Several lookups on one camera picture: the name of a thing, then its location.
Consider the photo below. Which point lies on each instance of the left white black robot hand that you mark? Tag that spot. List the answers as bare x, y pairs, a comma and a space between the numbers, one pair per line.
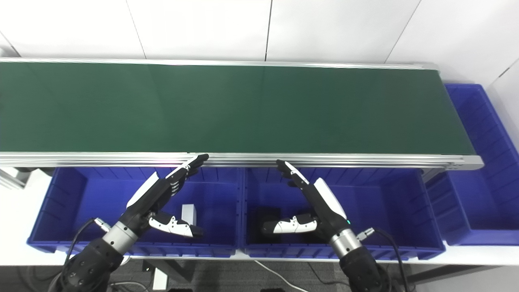
150, 198

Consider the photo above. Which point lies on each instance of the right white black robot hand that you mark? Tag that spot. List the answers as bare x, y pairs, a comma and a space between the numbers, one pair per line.
324, 207

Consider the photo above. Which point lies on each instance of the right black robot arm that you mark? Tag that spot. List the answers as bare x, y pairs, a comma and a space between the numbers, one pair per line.
361, 263

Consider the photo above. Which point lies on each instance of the white block part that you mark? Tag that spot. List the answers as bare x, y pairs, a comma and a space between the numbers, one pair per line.
189, 214

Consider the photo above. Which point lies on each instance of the green conveyor belt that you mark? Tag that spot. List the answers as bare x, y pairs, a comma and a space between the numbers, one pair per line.
324, 160
243, 109

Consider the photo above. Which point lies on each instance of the blue plastic bin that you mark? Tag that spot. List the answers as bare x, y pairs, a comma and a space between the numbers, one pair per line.
101, 194
385, 202
486, 194

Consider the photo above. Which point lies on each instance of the black block part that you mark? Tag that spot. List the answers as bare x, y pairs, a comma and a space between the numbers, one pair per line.
267, 214

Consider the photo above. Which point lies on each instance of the aluminium conveyor leg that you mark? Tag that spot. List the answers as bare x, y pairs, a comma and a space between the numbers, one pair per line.
14, 176

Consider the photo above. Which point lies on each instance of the grey table leg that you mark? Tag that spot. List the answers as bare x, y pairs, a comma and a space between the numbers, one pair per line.
170, 269

